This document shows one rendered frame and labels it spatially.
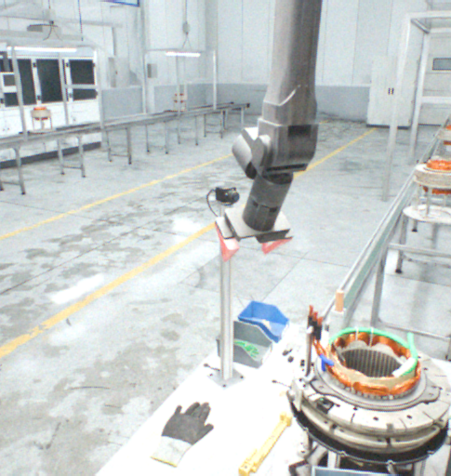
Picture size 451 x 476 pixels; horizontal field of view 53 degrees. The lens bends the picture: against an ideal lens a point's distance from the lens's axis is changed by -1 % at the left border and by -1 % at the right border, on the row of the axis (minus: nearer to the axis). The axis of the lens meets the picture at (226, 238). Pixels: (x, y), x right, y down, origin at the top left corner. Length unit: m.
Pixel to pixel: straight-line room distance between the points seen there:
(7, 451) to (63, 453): 0.27
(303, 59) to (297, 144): 0.11
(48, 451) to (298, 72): 2.18
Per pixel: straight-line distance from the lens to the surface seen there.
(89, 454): 2.44
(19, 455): 2.54
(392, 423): 0.94
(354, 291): 2.12
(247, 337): 1.65
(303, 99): 0.65
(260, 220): 0.74
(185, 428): 1.32
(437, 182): 3.07
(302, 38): 0.64
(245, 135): 0.75
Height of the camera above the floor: 1.70
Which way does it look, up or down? 21 degrees down
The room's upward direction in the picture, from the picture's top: straight up
